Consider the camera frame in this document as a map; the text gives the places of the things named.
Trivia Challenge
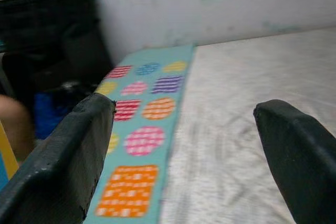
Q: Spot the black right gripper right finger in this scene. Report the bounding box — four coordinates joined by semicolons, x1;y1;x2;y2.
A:
253;99;336;224

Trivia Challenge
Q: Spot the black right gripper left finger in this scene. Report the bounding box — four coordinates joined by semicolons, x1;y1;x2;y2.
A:
0;93;117;224

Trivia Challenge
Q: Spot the yellow wooden bar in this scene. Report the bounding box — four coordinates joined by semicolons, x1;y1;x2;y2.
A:
0;121;19;182

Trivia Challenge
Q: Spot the blue plastic object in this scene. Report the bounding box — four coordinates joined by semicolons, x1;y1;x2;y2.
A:
33;90;79;141

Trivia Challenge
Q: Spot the person's bare leg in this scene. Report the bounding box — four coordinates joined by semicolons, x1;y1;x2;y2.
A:
0;94;35;163

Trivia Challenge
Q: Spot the grey quilted mattress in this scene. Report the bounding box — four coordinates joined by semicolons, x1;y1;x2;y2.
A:
159;26;336;224

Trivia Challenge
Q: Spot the teal mat with coloured dots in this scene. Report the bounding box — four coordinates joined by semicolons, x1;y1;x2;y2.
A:
93;44;195;221

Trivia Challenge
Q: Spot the black bag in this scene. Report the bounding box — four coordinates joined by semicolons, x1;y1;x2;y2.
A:
0;0;114;101

